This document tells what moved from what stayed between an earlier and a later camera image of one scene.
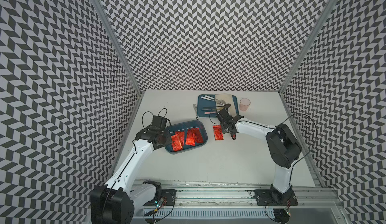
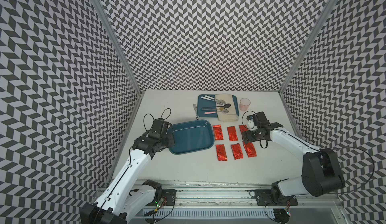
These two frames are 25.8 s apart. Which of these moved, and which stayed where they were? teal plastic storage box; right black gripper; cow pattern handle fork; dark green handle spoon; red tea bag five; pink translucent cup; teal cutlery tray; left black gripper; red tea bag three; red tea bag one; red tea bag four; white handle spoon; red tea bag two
Moved: red tea bag five; teal plastic storage box; red tea bag four; red tea bag two; right black gripper; red tea bag three
Stayed: red tea bag one; pink translucent cup; dark green handle spoon; left black gripper; teal cutlery tray; cow pattern handle fork; white handle spoon
